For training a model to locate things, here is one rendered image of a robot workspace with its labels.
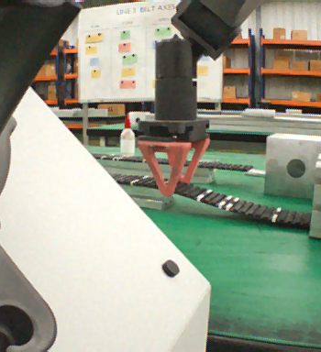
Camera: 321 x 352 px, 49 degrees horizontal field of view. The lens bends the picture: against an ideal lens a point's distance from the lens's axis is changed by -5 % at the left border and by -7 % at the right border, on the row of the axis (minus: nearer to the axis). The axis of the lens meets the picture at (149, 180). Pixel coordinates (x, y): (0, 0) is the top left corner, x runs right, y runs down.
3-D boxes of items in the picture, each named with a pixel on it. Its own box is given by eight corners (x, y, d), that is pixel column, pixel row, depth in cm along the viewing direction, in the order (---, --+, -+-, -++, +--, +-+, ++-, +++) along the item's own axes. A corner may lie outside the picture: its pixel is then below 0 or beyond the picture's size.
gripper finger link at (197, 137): (209, 187, 54) (211, 123, 52) (191, 198, 48) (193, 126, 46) (167, 182, 57) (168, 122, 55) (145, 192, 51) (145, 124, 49)
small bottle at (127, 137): (127, 156, 102) (127, 114, 100) (138, 158, 100) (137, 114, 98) (117, 158, 99) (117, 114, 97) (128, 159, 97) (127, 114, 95)
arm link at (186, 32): (193, -15, 44) (245, 27, 44) (193, 7, 55) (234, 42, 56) (134, 52, 47) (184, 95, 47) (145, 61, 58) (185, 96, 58)
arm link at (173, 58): (152, 32, 45) (197, 32, 44) (157, 41, 51) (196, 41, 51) (152, 85, 46) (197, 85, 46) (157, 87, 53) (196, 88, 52)
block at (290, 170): (260, 197, 58) (263, 137, 56) (272, 182, 68) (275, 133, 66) (316, 203, 53) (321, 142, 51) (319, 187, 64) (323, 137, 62)
